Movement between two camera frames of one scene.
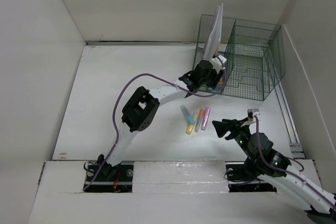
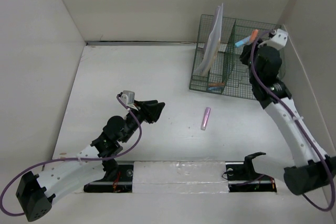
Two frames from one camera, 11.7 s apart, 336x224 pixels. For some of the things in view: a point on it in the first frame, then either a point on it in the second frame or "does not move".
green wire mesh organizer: [254, 54] does not move
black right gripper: [221, 127] -> [247, 51]
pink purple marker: [206, 117] does not move
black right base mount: [240, 181] does not move
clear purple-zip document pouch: [214, 38] does not move
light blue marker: [189, 117] -> [242, 42]
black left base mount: [118, 178] does not move
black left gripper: [214, 77] -> [149, 109]
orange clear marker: [201, 115] -> [253, 35]
